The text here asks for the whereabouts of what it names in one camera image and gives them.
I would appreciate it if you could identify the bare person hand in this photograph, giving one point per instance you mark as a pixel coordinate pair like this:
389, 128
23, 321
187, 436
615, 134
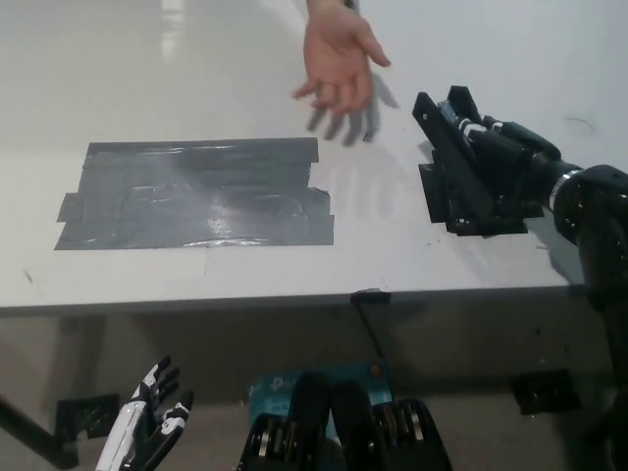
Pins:
336, 54

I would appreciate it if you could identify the large grey duct tape patch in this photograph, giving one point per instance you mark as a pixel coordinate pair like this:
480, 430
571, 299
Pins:
196, 196

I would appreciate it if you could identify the black tape spot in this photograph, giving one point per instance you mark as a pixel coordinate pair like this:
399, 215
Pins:
441, 201

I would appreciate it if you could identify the black ribbed robot body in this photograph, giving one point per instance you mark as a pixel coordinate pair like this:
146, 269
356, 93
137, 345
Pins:
348, 427

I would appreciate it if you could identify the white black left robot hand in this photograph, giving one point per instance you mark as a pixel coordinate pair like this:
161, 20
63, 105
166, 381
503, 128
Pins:
132, 422

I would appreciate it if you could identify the small black tape strip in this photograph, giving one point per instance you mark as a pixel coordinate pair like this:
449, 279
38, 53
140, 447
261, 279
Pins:
370, 296

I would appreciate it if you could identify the teal router box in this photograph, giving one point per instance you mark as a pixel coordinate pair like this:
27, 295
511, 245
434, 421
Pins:
277, 390

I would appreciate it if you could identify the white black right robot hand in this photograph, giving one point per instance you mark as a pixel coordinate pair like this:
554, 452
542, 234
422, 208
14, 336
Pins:
515, 162

